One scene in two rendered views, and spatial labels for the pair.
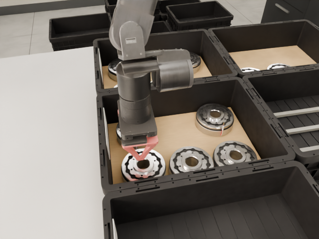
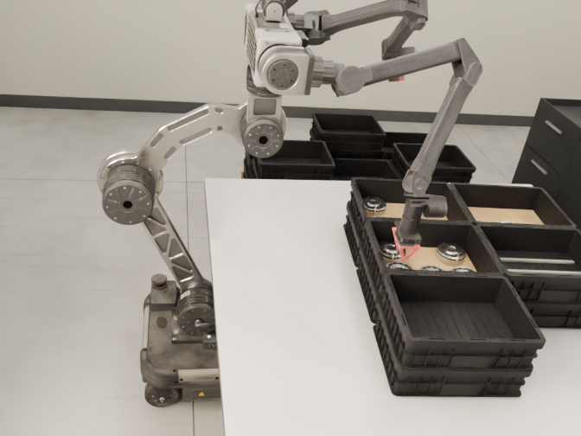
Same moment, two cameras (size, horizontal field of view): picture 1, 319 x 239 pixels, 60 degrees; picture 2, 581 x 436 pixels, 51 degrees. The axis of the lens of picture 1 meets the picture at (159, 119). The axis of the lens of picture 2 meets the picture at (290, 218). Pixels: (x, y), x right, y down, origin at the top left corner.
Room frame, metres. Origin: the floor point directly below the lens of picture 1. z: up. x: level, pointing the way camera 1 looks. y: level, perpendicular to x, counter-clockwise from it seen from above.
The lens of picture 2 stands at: (-1.25, 0.35, 2.03)
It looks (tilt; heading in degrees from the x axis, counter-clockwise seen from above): 32 degrees down; 2
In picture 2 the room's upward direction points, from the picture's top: 7 degrees clockwise
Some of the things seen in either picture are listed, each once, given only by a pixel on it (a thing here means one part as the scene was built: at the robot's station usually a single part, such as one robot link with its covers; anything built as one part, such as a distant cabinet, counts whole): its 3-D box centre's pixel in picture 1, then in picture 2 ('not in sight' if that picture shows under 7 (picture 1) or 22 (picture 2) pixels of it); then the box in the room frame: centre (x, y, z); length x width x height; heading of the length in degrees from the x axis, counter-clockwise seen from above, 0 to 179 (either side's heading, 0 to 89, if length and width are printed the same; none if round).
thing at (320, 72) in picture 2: not in sight; (317, 72); (0.48, 0.39, 1.45); 0.09 x 0.08 x 0.12; 15
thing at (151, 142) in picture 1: (138, 140); (405, 246); (0.37, 0.04, 0.97); 0.07 x 0.07 x 0.09; 11
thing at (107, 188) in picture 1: (184, 125); (431, 248); (0.46, -0.06, 0.92); 0.40 x 0.30 x 0.02; 101
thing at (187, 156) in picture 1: (191, 161); not in sight; (0.39, -0.07, 0.86); 0.05 x 0.05 x 0.01
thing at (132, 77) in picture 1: (137, 79); (415, 208); (0.39, 0.04, 1.10); 0.07 x 0.06 x 0.07; 105
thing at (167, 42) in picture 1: (159, 72); (405, 213); (0.75, 0.00, 0.87); 0.40 x 0.30 x 0.11; 101
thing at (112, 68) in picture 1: (123, 66); (373, 203); (0.80, 0.12, 0.86); 0.10 x 0.10 x 0.01
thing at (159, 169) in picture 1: (143, 165); (399, 271); (0.39, 0.04, 0.86); 0.10 x 0.10 x 0.01
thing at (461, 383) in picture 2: not in sight; (447, 348); (0.16, -0.12, 0.76); 0.40 x 0.30 x 0.12; 101
